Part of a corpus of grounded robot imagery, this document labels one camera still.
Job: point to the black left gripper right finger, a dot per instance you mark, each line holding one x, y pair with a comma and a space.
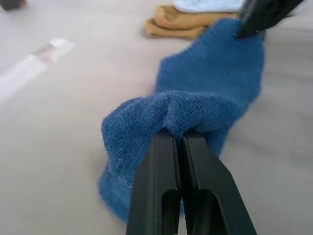
207, 186

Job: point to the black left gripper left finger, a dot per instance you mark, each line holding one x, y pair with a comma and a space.
154, 186

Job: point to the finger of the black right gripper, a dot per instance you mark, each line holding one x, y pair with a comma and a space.
261, 17
247, 8

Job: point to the blue knitted sock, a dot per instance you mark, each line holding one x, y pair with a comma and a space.
210, 80

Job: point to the light blue sock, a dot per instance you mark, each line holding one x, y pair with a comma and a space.
207, 5

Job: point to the tan sock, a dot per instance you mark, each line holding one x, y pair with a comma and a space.
174, 23

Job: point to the dark grey object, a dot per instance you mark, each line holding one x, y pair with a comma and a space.
11, 4

